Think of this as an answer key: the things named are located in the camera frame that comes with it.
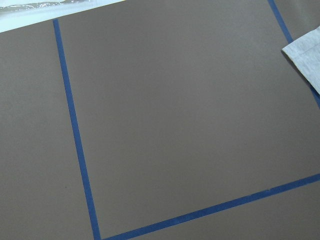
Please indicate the grey cartoon print t-shirt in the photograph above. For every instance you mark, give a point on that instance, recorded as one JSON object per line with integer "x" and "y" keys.
{"x": 304, "y": 52}

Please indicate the clear plastic bag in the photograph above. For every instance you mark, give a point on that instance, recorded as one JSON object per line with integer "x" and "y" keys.
{"x": 20, "y": 5}

